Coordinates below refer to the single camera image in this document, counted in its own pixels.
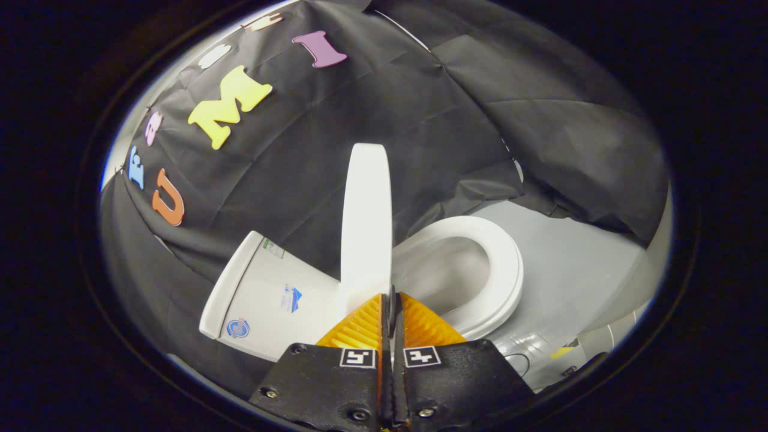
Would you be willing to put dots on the black backdrop cloth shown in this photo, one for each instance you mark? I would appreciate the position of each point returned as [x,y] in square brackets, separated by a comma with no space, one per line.
[420,120]

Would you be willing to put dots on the white toilet lid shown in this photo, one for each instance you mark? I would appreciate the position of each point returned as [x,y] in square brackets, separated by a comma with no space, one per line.
[366,228]

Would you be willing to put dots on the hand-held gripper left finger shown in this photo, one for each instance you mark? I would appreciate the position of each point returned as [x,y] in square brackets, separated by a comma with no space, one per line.
[324,384]

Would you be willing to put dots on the white toilet tank cover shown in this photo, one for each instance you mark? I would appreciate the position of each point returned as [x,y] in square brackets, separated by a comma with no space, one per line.
[231,288]

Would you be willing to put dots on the white ceramic toilet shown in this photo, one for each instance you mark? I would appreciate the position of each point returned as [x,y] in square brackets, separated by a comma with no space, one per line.
[270,306]

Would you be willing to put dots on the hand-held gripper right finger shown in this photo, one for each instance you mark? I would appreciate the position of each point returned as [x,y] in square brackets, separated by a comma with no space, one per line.
[462,378]

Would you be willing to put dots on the yellow floor tape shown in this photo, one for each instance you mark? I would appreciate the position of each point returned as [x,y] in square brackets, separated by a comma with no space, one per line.
[563,351]

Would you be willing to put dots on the white toilet seat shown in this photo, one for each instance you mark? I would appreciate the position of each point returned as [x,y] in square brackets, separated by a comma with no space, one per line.
[507,270]

